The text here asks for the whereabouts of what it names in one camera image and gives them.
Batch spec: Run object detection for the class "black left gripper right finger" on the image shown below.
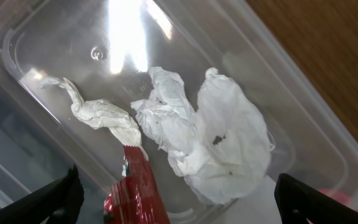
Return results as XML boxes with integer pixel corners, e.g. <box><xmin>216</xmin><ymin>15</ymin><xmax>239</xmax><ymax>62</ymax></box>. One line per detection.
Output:
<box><xmin>274</xmin><ymin>173</ymin><xmax>358</xmax><ymax>224</ymax></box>

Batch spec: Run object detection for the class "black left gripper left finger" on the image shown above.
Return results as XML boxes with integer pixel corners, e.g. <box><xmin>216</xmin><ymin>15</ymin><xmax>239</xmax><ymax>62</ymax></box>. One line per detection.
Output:
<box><xmin>0</xmin><ymin>166</ymin><xmax>85</xmax><ymax>224</ymax></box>

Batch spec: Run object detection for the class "black food waste tray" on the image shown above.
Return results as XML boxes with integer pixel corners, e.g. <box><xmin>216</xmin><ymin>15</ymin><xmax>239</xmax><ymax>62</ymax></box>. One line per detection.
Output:
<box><xmin>0</xmin><ymin>97</ymin><xmax>76</xmax><ymax>209</ymax></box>

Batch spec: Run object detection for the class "clear plastic waste bin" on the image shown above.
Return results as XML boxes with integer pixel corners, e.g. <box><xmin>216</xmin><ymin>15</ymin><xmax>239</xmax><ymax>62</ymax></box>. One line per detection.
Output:
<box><xmin>0</xmin><ymin>0</ymin><xmax>358</xmax><ymax>223</ymax></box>

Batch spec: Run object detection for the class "red serving tray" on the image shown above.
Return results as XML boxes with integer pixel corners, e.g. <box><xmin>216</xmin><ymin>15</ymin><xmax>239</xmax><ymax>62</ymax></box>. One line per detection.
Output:
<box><xmin>306</xmin><ymin>189</ymin><xmax>358</xmax><ymax>224</ymax></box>

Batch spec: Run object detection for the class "red snack wrapper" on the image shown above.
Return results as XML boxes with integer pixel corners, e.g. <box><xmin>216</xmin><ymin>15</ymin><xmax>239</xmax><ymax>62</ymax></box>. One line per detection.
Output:
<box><xmin>104</xmin><ymin>146</ymin><xmax>170</xmax><ymax>224</ymax></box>

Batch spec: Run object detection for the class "large crumpled white tissue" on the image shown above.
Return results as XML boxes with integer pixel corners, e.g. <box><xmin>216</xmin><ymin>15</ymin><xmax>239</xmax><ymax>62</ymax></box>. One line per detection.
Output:
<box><xmin>131</xmin><ymin>67</ymin><xmax>272</xmax><ymax>204</ymax></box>

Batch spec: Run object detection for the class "twisted white tissue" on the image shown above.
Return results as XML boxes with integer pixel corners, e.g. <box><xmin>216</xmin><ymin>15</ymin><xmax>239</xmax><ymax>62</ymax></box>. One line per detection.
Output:
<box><xmin>40</xmin><ymin>76</ymin><xmax>149</xmax><ymax>159</ymax></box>

